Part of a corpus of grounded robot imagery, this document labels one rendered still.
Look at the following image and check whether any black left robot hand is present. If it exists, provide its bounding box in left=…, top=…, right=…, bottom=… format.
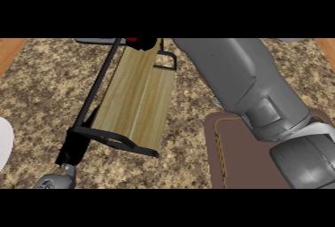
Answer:
left=54, top=129, right=93, bottom=167

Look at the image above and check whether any brown tray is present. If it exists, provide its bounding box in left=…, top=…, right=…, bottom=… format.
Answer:
left=202, top=107, right=335, bottom=190

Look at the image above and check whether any white rounded object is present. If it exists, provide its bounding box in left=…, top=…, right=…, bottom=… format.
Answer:
left=0, top=116, right=16, bottom=173

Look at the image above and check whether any grey flat object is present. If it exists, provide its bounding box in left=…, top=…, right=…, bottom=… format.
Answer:
left=75, top=37, right=128, bottom=46

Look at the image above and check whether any wooden tiered shelf black frame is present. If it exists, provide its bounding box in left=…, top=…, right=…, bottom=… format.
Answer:
left=69, top=37, right=178, bottom=159

